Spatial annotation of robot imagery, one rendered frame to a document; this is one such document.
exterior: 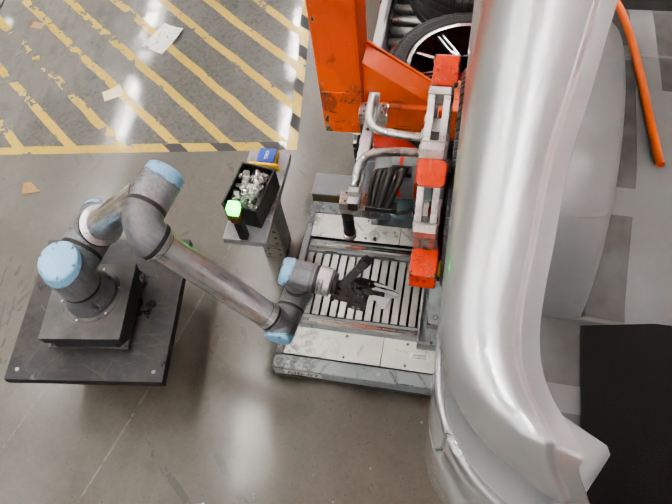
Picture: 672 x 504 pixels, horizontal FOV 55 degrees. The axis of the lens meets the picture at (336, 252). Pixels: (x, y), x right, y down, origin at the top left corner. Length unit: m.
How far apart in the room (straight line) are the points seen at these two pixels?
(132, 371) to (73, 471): 0.51
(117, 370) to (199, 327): 0.46
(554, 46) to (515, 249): 0.33
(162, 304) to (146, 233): 0.78
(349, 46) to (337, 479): 1.53
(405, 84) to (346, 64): 0.24
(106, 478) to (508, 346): 2.07
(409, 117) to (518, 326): 1.65
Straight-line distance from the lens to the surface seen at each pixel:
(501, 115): 1.03
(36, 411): 2.94
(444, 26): 3.01
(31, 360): 2.67
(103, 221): 2.21
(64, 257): 2.35
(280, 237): 2.73
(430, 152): 1.73
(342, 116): 2.49
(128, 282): 2.53
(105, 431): 2.78
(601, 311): 1.78
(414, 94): 2.40
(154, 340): 2.50
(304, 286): 1.99
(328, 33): 2.23
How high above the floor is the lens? 2.45
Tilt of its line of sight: 59 degrees down
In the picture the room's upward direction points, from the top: 10 degrees counter-clockwise
